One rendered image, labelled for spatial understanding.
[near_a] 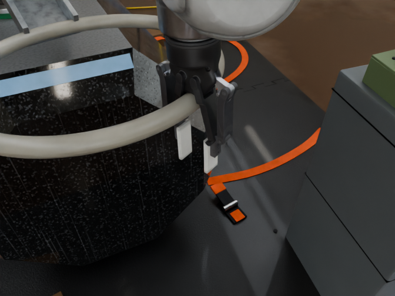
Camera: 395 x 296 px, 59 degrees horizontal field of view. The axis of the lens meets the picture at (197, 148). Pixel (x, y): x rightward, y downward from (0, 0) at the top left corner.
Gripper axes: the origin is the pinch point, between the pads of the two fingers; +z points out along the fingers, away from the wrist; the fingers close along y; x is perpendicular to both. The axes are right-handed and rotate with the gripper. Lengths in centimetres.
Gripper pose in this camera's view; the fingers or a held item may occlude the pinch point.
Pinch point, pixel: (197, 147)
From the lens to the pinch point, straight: 59.1
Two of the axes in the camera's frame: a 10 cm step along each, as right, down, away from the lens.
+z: 0.3, 7.6, 6.4
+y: -7.8, -3.9, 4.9
